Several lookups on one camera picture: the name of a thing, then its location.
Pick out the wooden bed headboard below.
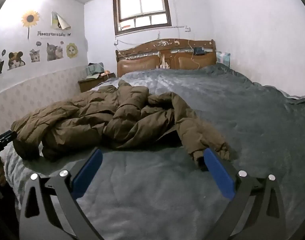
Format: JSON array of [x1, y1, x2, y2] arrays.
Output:
[[115, 39, 217, 78]]

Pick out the yellow flower cat sticker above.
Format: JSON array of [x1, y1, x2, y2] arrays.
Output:
[[66, 43, 78, 59]]

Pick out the orange hanging cable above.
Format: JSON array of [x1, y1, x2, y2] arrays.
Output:
[[189, 40, 200, 69]]

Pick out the brown framed window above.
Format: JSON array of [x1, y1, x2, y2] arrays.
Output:
[[113, 0, 172, 36]]

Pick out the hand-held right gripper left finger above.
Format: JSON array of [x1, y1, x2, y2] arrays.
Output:
[[19, 147, 104, 240]]

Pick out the teal pillow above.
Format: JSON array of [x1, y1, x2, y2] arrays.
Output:
[[216, 51, 230, 67]]

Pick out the peeling wall poster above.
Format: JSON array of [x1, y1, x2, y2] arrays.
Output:
[[51, 11, 71, 30]]

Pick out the brown hamster wall sticker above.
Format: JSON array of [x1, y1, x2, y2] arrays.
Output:
[[7, 51, 26, 70]]

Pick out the tabby kitten wall sticker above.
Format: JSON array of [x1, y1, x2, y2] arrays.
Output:
[[29, 49, 41, 63]]

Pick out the black lettering wall sticker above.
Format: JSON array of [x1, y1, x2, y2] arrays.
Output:
[[37, 31, 72, 37]]

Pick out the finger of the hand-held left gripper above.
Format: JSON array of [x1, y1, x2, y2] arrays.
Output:
[[0, 130, 18, 153]]

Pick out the grey plush blanket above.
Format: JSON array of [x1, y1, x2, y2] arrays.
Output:
[[4, 62, 305, 240]]

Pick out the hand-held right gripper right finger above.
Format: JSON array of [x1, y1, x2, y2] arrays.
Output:
[[203, 147, 286, 240]]

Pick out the green cloth pile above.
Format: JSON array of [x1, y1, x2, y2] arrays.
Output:
[[85, 62, 104, 79]]

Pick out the wooden nightstand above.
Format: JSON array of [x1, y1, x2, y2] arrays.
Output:
[[78, 73, 116, 93]]

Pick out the sunflower wall sticker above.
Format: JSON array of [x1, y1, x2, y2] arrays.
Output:
[[21, 10, 40, 40]]

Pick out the grey cats wall sticker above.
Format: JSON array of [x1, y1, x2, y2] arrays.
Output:
[[47, 42, 64, 62]]

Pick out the olive brown puffer jacket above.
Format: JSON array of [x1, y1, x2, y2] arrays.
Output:
[[11, 79, 231, 168]]

